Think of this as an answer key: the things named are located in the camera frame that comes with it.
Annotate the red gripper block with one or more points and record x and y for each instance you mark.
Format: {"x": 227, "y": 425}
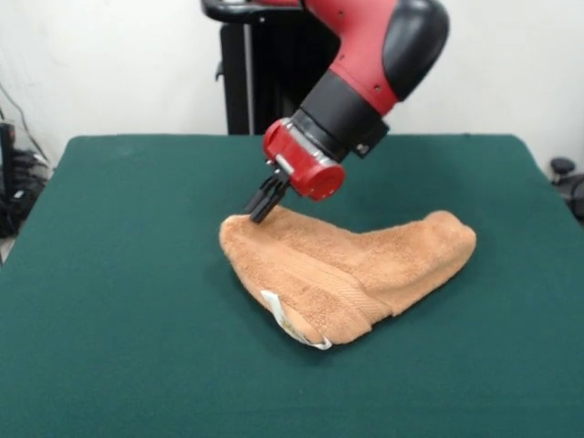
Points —
{"x": 310, "y": 175}

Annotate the tan terry towel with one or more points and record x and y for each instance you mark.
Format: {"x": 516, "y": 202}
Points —
{"x": 388, "y": 260}

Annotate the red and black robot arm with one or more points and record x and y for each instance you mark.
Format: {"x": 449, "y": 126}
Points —
{"x": 365, "y": 50}

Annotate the dark green table cloth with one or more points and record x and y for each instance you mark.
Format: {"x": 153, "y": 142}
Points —
{"x": 137, "y": 274}

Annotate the black equipment pile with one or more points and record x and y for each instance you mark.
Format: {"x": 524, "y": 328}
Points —
{"x": 13, "y": 214}

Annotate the grey caster leg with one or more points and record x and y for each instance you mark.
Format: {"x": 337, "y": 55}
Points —
{"x": 562, "y": 165}

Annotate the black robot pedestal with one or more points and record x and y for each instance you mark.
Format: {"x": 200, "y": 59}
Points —
{"x": 269, "y": 91}

